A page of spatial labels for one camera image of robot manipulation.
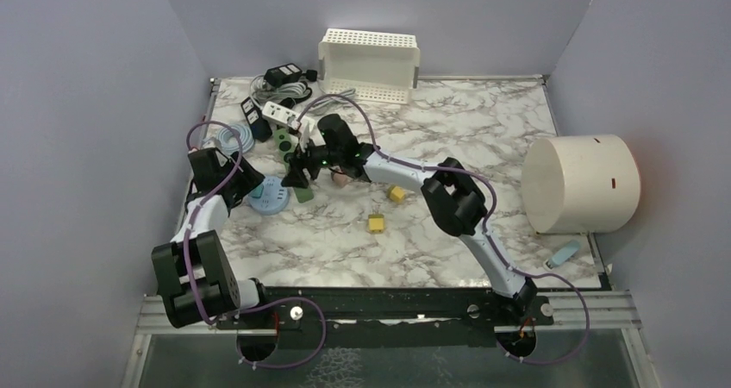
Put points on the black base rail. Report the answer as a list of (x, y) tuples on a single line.
[(383, 317)]

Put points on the cream cylindrical bin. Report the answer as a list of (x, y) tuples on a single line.
[(579, 184)]

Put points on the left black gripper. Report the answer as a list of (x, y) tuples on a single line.
[(249, 177)]

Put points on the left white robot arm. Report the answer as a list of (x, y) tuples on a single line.
[(195, 279)]

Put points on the light blue small device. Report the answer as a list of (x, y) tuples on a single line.
[(562, 254)]

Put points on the white perforated plastic basket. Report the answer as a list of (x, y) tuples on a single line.
[(378, 67)]

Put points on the teal plug adapter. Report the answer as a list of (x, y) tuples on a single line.
[(257, 192)]

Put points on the pink adapter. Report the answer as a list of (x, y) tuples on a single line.
[(340, 179)]

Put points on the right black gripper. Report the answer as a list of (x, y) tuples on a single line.
[(295, 178)]

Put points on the yellow plug adapter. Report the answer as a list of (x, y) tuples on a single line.
[(376, 223), (396, 194)]

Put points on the round blue power strip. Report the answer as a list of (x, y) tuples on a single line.
[(275, 197)]

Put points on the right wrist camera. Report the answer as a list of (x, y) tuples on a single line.
[(302, 130)]

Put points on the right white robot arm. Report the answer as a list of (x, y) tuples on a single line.
[(454, 200)]

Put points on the white power strip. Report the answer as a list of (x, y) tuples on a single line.
[(277, 114)]

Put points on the green power strip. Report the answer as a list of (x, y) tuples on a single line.
[(286, 145)]

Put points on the black power strip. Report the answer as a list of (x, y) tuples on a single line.
[(259, 126), (284, 74)]

